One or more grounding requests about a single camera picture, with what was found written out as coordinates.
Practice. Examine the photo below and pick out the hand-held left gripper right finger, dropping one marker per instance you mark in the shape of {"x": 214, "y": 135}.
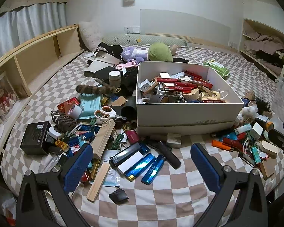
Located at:
{"x": 206, "y": 167}

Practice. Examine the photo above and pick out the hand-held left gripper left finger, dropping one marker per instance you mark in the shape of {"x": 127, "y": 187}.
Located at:
{"x": 78, "y": 167}

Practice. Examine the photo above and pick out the black cylindrical stick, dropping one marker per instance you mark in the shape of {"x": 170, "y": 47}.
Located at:
{"x": 168, "y": 155}

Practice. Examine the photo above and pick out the blue lighter with white script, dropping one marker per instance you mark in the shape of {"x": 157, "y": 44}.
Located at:
{"x": 153, "y": 170}

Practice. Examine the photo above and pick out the white cardboard shoe box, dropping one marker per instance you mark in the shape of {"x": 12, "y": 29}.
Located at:
{"x": 187, "y": 113}

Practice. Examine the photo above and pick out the blue lighter with gold end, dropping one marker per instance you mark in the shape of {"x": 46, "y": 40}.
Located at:
{"x": 140, "y": 167}

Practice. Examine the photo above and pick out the small wooden oval block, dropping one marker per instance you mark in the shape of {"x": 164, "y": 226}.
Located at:
{"x": 269, "y": 149}
{"x": 119, "y": 101}

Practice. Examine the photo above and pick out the brown cardboard piece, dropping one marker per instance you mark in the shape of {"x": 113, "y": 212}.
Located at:
{"x": 268, "y": 167}

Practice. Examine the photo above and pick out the white and green box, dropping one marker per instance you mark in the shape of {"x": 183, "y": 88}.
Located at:
{"x": 256, "y": 130}

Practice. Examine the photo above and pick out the thin wooden strip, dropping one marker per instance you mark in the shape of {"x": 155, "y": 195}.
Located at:
{"x": 98, "y": 182}

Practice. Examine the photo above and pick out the orange lighter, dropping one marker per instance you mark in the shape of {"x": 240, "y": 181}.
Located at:
{"x": 221, "y": 145}

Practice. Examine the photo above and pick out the white face mask packet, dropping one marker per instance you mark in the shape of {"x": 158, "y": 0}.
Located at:
{"x": 111, "y": 177}

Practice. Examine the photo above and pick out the black feather doll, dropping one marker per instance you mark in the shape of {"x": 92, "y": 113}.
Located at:
{"x": 262, "y": 104}

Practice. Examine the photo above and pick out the plywood plank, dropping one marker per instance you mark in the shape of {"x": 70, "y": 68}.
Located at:
{"x": 103, "y": 138}

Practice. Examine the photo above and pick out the small white plush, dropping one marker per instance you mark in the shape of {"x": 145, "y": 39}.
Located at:
{"x": 249, "y": 112}

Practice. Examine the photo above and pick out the white round jar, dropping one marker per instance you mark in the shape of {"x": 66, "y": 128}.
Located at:
{"x": 54, "y": 133}

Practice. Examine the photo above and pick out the white nail polish box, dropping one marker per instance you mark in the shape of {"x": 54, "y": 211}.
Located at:
{"x": 174, "y": 140}

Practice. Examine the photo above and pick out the black lighter with red logo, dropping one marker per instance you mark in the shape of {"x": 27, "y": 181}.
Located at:
{"x": 125, "y": 155}

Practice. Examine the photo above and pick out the brown hair claw clip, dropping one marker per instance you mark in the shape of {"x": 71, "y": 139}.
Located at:
{"x": 62, "y": 121}

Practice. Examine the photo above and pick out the white rectangular block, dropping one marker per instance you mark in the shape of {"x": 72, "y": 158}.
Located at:
{"x": 130, "y": 162}

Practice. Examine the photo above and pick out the black cardboard box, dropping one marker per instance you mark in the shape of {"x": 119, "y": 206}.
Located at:
{"x": 35, "y": 137}

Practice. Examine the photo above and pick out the white tape roll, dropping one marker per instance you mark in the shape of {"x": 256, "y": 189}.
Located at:
{"x": 74, "y": 111}

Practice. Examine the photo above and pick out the teal face mask pack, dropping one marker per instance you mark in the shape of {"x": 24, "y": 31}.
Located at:
{"x": 91, "y": 106}

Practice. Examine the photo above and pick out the red cigarette pack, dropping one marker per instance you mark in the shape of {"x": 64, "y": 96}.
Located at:
{"x": 67, "y": 104}

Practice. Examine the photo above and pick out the gold cigarette box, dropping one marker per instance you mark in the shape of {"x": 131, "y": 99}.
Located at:
{"x": 210, "y": 96}

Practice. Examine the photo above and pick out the large rounded wooden block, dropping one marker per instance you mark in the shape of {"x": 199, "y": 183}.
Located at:
{"x": 190, "y": 95}

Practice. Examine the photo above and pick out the black cup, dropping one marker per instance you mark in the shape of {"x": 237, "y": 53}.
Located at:
{"x": 129, "y": 110}

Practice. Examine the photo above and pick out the brown fur scrunchie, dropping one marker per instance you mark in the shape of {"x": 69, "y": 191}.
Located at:
{"x": 94, "y": 89}

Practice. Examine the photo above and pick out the white plastic bag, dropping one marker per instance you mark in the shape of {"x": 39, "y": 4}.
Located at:
{"x": 9, "y": 209}

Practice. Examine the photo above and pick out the pile of clothes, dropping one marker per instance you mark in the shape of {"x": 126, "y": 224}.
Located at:
{"x": 262, "y": 47}

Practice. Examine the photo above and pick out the round dark tin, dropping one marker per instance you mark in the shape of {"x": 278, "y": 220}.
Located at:
{"x": 158, "y": 98}

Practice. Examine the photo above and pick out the pile of red lighters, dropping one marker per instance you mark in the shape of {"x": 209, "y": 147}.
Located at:
{"x": 187, "y": 84}

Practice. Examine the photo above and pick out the open wooden wardrobe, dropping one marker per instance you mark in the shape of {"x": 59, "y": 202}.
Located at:
{"x": 247, "y": 49}

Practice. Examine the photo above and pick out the green wet wipes pack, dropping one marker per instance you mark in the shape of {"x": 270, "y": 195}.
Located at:
{"x": 216, "y": 68}

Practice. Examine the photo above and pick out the glass jar with beige lid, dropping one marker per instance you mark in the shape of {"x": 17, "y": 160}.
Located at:
{"x": 114, "y": 78}

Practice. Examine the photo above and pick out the black fuzzy hairpiece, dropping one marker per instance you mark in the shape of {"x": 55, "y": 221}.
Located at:
{"x": 129, "y": 82}

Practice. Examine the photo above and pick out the black flat box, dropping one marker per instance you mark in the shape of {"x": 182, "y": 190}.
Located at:
{"x": 104, "y": 72}

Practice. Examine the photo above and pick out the long wooden oval block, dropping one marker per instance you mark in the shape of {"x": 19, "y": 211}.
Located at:
{"x": 165, "y": 75}

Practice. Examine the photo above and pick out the white charger plug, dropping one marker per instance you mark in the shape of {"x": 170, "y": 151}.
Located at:
{"x": 146, "y": 85}

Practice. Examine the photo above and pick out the clear display box with dolls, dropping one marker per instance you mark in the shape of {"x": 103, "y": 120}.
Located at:
{"x": 2, "y": 99}

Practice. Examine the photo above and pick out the black eye mask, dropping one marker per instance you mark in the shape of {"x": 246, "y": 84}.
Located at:
{"x": 181, "y": 60}

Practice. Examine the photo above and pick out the white and black sun visor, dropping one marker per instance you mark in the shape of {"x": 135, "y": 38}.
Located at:
{"x": 104, "y": 58}

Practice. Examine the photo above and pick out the pink plastic item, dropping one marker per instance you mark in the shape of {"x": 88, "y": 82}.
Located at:
{"x": 126, "y": 65}

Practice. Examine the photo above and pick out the wooden bedside shelf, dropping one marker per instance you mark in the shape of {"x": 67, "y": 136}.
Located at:
{"x": 35, "y": 56}

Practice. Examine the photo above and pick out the beige plush doll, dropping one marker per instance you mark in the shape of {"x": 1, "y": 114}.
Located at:
{"x": 174, "y": 49}

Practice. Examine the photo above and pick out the green plush toy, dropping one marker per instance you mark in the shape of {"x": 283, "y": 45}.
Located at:
{"x": 159, "y": 52}

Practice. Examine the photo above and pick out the purple plush toy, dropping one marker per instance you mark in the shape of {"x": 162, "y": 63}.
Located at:
{"x": 133, "y": 54}

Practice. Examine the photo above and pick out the white fluffy pillow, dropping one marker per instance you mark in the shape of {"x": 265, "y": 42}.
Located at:
{"x": 90, "y": 36}

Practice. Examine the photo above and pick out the quilted bolster cushion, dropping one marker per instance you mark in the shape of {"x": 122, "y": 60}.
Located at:
{"x": 156, "y": 40}

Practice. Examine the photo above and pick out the white headboard panel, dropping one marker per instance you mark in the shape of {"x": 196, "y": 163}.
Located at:
{"x": 187, "y": 26}

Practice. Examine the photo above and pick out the grey curtain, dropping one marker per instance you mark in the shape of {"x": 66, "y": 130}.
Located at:
{"x": 26, "y": 23}

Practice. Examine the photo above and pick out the white wall switch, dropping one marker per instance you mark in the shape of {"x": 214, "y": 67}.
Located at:
{"x": 132, "y": 30}

